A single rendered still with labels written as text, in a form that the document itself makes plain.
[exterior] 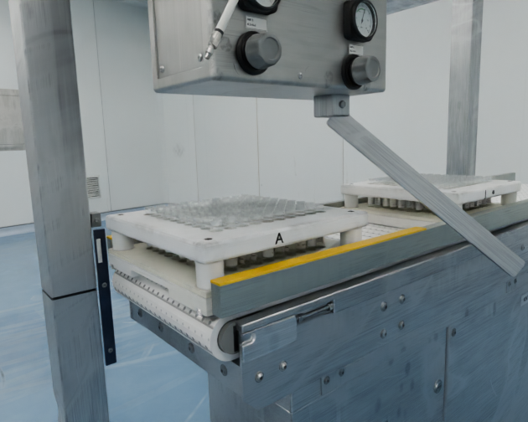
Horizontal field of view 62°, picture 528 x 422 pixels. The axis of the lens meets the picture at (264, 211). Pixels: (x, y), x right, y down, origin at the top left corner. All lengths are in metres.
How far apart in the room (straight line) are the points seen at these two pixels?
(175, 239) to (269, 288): 0.11
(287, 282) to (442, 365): 0.50
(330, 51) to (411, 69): 3.79
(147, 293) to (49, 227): 0.16
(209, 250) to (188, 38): 0.18
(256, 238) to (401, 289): 0.25
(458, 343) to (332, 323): 0.44
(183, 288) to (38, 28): 0.37
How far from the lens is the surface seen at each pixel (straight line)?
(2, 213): 5.84
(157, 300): 0.53
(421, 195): 0.54
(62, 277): 0.65
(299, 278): 0.47
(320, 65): 0.43
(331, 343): 0.54
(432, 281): 0.69
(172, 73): 0.41
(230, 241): 0.42
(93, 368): 0.71
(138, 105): 6.57
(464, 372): 0.98
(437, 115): 4.09
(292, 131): 4.90
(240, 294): 0.42
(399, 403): 0.80
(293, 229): 0.47
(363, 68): 0.44
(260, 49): 0.35
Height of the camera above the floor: 1.00
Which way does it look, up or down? 9 degrees down
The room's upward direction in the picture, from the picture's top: 2 degrees counter-clockwise
